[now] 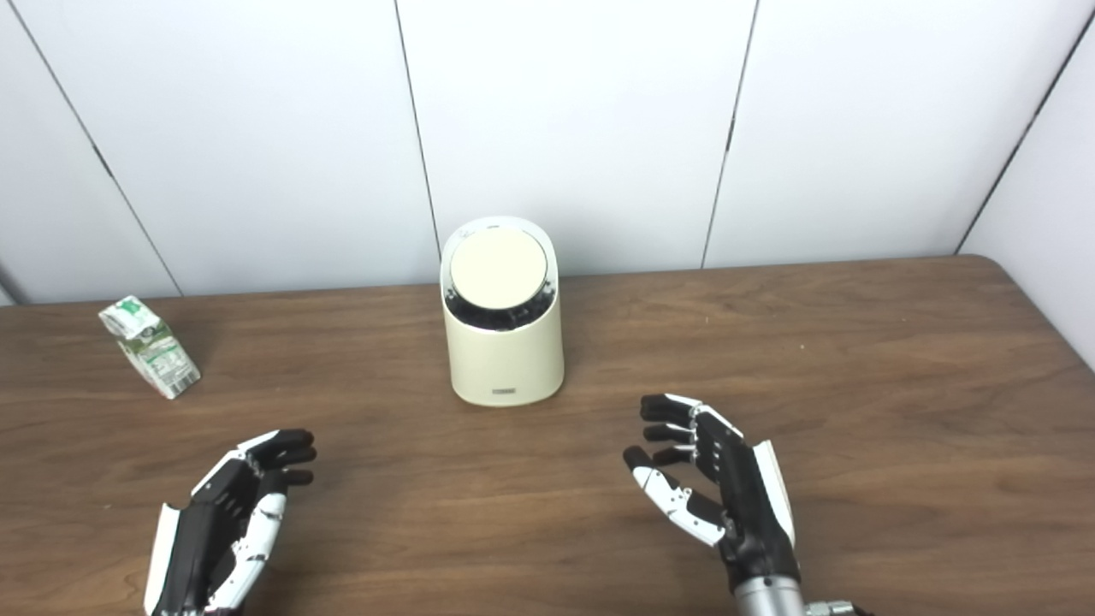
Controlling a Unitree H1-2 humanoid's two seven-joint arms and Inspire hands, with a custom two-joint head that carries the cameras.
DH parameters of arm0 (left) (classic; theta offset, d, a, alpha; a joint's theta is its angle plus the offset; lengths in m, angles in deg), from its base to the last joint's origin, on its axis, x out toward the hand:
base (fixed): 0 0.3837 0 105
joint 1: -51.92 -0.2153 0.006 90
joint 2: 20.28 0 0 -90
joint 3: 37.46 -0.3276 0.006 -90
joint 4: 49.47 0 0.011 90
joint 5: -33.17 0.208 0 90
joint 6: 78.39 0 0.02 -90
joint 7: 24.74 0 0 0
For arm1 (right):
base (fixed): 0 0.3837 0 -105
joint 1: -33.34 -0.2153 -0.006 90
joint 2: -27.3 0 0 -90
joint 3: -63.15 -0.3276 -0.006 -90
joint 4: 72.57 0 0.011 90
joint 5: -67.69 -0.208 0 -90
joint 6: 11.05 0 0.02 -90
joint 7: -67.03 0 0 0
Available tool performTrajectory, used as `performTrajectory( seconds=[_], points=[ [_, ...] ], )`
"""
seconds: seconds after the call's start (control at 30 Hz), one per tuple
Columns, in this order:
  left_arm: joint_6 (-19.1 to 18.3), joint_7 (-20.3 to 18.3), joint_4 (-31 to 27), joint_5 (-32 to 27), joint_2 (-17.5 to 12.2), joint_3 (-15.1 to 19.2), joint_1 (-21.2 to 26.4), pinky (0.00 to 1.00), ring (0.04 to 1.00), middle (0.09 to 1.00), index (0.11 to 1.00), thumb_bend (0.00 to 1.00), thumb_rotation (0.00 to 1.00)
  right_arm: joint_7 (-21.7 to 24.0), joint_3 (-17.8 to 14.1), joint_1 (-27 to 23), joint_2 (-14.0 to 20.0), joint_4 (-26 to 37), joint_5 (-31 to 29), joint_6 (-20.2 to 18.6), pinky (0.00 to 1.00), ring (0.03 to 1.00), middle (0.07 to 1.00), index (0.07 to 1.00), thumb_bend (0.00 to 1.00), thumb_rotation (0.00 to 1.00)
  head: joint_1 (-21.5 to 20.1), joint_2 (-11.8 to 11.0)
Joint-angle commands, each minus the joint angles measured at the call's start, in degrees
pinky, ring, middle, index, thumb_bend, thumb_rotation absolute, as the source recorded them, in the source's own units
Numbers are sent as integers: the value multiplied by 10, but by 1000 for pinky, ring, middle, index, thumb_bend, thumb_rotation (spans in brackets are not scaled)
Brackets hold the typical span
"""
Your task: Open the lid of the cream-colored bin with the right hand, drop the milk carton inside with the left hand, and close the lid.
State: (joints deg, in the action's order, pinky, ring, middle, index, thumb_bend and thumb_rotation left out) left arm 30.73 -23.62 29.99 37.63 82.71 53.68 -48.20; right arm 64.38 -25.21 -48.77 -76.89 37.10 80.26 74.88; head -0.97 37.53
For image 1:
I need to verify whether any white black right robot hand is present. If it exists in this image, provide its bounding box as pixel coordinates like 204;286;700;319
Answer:
623;394;805;593

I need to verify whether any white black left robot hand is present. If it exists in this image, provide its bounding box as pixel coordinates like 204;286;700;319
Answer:
144;428;317;616

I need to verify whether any green white milk carton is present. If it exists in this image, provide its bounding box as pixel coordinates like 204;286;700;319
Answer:
98;295;202;400

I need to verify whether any cream round bin lid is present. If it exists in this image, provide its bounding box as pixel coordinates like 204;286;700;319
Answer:
449;227;548;311

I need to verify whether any cream-colored cylindrical bin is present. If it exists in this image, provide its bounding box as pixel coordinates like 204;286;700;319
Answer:
440;216;565;408

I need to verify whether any black trash bag liner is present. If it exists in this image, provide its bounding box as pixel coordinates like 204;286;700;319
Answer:
443;282;555;332

